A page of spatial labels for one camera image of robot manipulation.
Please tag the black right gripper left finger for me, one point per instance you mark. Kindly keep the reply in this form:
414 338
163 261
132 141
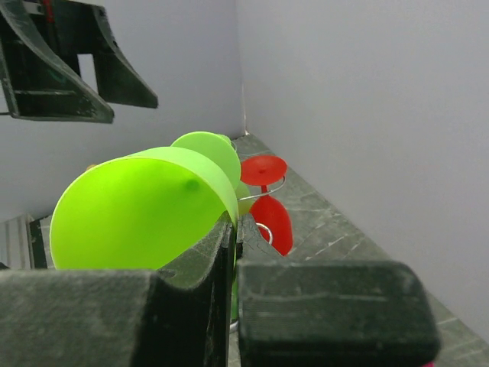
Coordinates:
178 315

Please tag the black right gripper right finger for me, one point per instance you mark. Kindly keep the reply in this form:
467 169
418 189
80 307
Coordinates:
328 312

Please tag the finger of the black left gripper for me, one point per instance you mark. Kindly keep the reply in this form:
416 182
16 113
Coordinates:
117 81
39 83

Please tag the red plastic wine glass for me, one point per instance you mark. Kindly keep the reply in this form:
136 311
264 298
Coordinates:
271 199

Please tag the green plastic wine glass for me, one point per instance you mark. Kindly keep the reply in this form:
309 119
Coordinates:
143 210

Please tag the light green wine glass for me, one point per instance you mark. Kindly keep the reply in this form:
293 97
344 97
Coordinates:
244 204

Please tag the aluminium rail frame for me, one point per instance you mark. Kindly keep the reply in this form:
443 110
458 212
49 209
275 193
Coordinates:
25 243

